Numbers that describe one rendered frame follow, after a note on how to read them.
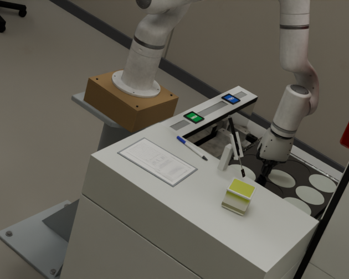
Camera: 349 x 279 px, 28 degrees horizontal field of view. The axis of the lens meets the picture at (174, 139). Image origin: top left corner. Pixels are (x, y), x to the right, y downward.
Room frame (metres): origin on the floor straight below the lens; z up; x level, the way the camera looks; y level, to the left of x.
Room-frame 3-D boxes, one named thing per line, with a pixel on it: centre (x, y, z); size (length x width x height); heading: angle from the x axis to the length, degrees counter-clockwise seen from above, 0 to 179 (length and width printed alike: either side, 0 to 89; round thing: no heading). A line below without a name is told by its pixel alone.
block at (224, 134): (2.21, -0.18, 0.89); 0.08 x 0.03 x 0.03; 64
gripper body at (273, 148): (2.02, -0.33, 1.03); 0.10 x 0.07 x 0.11; 107
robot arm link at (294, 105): (2.02, -0.33, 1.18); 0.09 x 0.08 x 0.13; 144
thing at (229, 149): (1.87, -0.19, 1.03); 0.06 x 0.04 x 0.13; 64
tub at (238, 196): (1.70, -0.23, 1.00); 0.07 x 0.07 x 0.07; 78
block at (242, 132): (2.28, -0.22, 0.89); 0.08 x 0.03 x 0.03; 64
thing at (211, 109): (2.26, -0.10, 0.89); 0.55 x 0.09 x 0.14; 154
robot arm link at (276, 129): (2.02, -0.33, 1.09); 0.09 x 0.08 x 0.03; 107
